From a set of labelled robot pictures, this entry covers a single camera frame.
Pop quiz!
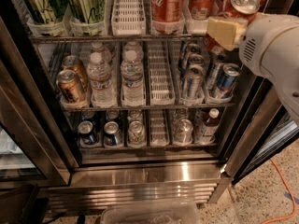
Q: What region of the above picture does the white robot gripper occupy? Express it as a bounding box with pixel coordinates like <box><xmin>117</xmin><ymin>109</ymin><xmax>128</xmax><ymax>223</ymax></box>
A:
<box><xmin>206</xmin><ymin>12</ymin><xmax>299</xmax><ymax>89</ymax></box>

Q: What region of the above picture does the red coke can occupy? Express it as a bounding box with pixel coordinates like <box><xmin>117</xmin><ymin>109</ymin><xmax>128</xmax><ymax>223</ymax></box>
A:
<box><xmin>151</xmin><ymin>0</ymin><xmax>184</xmax><ymax>22</ymax></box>
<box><xmin>188</xmin><ymin>0</ymin><xmax>215</xmax><ymax>20</ymax></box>
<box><xmin>204</xmin><ymin>0</ymin><xmax>260</xmax><ymax>53</ymax></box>

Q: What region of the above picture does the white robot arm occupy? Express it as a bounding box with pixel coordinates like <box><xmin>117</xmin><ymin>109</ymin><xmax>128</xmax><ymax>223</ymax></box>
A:
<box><xmin>207</xmin><ymin>13</ymin><xmax>299</xmax><ymax>124</ymax></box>

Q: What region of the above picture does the blue silver can right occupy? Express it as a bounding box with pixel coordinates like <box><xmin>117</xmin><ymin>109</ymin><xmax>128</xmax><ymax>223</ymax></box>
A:
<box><xmin>212</xmin><ymin>63</ymin><xmax>240</xmax><ymax>99</ymax></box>

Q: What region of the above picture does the silver can front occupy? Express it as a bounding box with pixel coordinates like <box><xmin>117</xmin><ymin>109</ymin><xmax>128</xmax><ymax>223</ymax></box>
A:
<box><xmin>182</xmin><ymin>64</ymin><xmax>205</xmax><ymax>100</ymax></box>

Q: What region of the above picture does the empty white tray middle shelf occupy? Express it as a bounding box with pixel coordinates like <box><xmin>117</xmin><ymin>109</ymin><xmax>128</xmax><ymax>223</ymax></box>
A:
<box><xmin>148</xmin><ymin>42</ymin><xmax>175</xmax><ymax>105</ymax></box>

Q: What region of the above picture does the fridge door right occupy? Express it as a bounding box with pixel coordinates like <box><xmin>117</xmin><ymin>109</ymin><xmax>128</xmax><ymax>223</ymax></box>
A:
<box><xmin>225</xmin><ymin>78</ymin><xmax>299</xmax><ymax>185</ymax></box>

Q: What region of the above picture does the silver can bottom right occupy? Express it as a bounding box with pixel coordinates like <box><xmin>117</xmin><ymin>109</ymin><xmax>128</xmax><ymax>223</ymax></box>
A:
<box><xmin>174</xmin><ymin>119</ymin><xmax>193</xmax><ymax>145</ymax></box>

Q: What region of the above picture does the silver green can bottom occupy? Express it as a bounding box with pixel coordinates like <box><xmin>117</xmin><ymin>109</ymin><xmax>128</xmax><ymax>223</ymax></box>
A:
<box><xmin>128</xmin><ymin>120</ymin><xmax>146</xmax><ymax>146</ymax></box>

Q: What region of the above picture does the blue pepsi can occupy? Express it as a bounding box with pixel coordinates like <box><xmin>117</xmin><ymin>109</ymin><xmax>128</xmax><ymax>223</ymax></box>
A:
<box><xmin>104</xmin><ymin>121</ymin><xmax>123</xmax><ymax>147</ymax></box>
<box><xmin>78</xmin><ymin>120</ymin><xmax>98</xmax><ymax>145</ymax></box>

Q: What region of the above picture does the gold can rear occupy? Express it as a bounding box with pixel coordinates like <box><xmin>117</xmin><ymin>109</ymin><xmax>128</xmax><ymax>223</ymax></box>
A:
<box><xmin>62</xmin><ymin>55</ymin><xmax>88</xmax><ymax>91</ymax></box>

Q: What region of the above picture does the gold can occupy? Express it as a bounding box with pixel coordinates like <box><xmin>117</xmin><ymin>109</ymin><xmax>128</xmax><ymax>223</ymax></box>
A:
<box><xmin>62</xmin><ymin>55</ymin><xmax>88</xmax><ymax>91</ymax></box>
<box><xmin>56</xmin><ymin>69</ymin><xmax>85</xmax><ymax>104</ymax></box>

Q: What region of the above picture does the gold can front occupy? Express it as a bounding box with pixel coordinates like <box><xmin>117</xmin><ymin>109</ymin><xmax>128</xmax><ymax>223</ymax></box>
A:
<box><xmin>56</xmin><ymin>69</ymin><xmax>85</xmax><ymax>104</ymax></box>

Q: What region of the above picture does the blue pepsi can far left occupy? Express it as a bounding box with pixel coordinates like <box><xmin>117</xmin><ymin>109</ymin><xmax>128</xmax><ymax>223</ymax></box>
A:
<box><xmin>78</xmin><ymin>120</ymin><xmax>98</xmax><ymax>145</ymax></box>

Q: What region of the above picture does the green can far left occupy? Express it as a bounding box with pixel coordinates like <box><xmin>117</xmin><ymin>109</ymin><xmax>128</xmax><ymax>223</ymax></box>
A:
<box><xmin>23</xmin><ymin>0</ymin><xmax>67</xmax><ymax>24</ymax></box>

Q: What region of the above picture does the steel fridge base panel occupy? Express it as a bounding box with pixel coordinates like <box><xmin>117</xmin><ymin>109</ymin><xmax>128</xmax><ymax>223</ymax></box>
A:
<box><xmin>40</xmin><ymin>162</ymin><xmax>232</xmax><ymax>215</ymax></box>

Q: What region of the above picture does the white capped brown bottle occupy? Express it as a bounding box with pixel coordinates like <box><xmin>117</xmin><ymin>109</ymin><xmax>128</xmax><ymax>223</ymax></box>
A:
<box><xmin>195</xmin><ymin>108</ymin><xmax>220</xmax><ymax>144</ymax></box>

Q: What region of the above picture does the water bottle right front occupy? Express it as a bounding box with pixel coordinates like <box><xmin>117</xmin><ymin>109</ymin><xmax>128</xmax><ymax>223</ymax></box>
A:
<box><xmin>121</xmin><ymin>50</ymin><xmax>145</xmax><ymax>106</ymax></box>

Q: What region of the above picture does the water bottle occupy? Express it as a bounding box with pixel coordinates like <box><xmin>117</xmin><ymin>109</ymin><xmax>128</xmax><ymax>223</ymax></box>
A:
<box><xmin>121</xmin><ymin>50</ymin><xmax>145</xmax><ymax>106</ymax></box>
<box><xmin>86</xmin><ymin>52</ymin><xmax>116</xmax><ymax>108</ymax></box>

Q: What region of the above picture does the water bottle left front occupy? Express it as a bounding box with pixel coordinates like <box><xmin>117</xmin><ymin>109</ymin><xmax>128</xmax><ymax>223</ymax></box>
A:
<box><xmin>86</xmin><ymin>52</ymin><xmax>116</xmax><ymax>108</ymax></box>

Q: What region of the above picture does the clear plastic bin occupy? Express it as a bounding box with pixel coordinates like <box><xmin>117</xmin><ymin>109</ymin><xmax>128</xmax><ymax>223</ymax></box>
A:
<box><xmin>100</xmin><ymin>200</ymin><xmax>200</xmax><ymax>224</ymax></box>

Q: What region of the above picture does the orange cable on floor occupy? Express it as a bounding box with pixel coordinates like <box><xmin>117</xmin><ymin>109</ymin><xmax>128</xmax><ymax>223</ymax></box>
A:
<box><xmin>260</xmin><ymin>158</ymin><xmax>298</xmax><ymax>224</ymax></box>

